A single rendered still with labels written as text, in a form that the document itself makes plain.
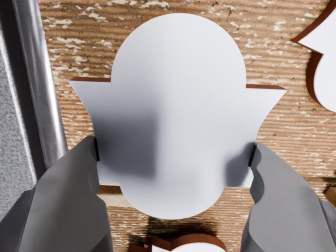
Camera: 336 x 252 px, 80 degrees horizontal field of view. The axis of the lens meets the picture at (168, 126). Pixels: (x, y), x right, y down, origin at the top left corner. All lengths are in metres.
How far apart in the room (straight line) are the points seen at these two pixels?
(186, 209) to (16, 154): 0.20
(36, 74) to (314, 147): 0.27
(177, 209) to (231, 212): 0.12
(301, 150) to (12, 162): 0.32
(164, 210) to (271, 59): 0.14
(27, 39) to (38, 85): 0.04
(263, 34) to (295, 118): 0.08
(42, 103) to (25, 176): 0.11
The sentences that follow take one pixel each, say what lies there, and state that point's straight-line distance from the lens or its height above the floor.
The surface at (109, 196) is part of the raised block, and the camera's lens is 0.21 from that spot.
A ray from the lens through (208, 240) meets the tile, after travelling 0.26.
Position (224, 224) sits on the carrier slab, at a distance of 0.29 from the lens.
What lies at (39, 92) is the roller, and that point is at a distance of 0.23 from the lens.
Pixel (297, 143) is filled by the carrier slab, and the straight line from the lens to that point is 0.24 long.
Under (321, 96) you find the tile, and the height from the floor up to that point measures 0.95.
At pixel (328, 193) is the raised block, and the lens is 0.29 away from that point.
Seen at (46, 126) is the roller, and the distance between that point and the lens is 0.24.
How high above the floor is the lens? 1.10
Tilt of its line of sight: 62 degrees down
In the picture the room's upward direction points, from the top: 180 degrees clockwise
